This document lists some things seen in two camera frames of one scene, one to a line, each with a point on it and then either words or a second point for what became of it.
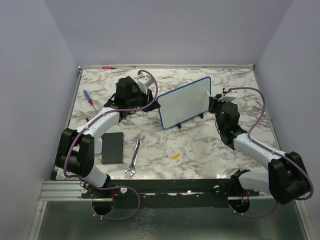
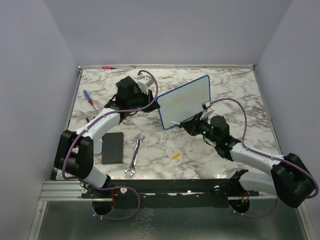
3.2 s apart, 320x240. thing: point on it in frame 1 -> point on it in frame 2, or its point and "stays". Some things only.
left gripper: (148, 97) stays
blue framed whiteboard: (184, 104) stays
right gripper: (214, 102) -> (195, 122)
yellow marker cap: (176, 156) stays
